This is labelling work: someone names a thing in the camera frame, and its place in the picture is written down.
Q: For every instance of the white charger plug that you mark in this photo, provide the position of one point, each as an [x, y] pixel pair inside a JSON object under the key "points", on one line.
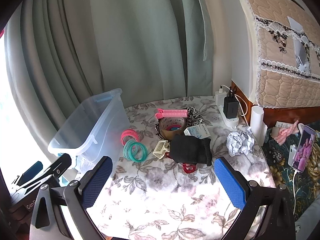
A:
{"points": [[220, 98]]}

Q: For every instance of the white cylinder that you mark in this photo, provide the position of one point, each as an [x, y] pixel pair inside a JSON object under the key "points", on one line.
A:
{"points": [[257, 125]]}

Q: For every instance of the pink hair roller clip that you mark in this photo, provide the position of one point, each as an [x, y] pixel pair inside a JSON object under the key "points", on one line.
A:
{"points": [[172, 113]]}

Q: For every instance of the small black round gadget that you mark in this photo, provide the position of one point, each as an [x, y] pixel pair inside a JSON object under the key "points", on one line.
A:
{"points": [[277, 156]]}

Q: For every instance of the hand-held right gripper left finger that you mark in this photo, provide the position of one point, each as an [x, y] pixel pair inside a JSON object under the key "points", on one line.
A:
{"points": [[96, 185]]}

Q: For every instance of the small white packet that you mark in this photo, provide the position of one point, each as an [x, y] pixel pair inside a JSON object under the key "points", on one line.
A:
{"points": [[281, 125]]}

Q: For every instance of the white power strip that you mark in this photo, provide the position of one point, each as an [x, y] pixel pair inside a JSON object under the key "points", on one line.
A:
{"points": [[231, 124]]}

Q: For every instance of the black charger block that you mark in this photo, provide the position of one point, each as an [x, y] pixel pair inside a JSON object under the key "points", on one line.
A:
{"points": [[231, 107]]}

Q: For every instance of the grey floral blanket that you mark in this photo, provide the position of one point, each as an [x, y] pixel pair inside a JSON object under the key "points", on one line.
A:
{"points": [[162, 192]]}

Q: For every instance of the beige quilted lace cover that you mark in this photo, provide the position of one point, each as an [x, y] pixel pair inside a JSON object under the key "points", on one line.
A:
{"points": [[275, 5]]}

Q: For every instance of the white paper ball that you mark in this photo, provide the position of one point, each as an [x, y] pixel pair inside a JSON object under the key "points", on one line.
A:
{"points": [[237, 142]]}

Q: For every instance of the black knit pouch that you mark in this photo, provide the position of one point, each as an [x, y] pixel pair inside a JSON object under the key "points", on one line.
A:
{"points": [[190, 150]]}

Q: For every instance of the small white carton box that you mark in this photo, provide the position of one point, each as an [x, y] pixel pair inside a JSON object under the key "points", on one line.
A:
{"points": [[197, 131]]}

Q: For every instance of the pale green curtain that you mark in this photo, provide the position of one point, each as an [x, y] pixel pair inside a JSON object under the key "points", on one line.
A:
{"points": [[200, 75]]}

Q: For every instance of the dark floral cloth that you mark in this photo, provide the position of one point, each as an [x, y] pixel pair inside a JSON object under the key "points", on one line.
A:
{"points": [[282, 182]]}

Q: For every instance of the red hair claw clip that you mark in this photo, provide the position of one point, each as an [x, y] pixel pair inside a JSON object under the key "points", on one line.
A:
{"points": [[187, 169]]}

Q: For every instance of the cream hair claw clip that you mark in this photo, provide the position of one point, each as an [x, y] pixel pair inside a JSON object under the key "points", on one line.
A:
{"points": [[160, 148]]}

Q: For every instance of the smartphone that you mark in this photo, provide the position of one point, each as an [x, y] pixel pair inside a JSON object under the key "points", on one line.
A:
{"points": [[303, 150]]}

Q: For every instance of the clear plastic storage container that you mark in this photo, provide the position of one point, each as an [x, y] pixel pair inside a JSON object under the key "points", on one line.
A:
{"points": [[87, 130]]}

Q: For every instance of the leopard print scrunchie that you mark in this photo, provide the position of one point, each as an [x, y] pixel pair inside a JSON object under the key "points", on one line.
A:
{"points": [[193, 112]]}

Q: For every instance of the white folded paper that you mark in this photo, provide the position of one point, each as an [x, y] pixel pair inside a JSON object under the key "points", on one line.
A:
{"points": [[300, 52]]}

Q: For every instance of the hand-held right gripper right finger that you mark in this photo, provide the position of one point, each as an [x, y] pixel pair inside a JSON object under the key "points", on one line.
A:
{"points": [[230, 182]]}

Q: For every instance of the pink plastic bangles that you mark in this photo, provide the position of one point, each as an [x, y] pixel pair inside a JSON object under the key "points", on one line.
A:
{"points": [[130, 132]]}

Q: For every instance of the grey curtain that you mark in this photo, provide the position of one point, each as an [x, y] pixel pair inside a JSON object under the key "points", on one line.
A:
{"points": [[100, 42]]}

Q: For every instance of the brown packing tape roll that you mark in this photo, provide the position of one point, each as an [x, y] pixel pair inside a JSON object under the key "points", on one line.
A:
{"points": [[165, 134]]}

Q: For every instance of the teal plastic bangles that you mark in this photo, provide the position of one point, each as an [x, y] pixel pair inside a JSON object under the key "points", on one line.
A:
{"points": [[128, 155]]}

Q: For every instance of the pink knitted cloth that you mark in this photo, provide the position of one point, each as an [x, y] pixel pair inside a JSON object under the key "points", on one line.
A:
{"points": [[287, 134]]}

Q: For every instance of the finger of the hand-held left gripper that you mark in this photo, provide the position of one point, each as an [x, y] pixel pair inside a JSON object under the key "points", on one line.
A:
{"points": [[61, 162], [31, 171]]}

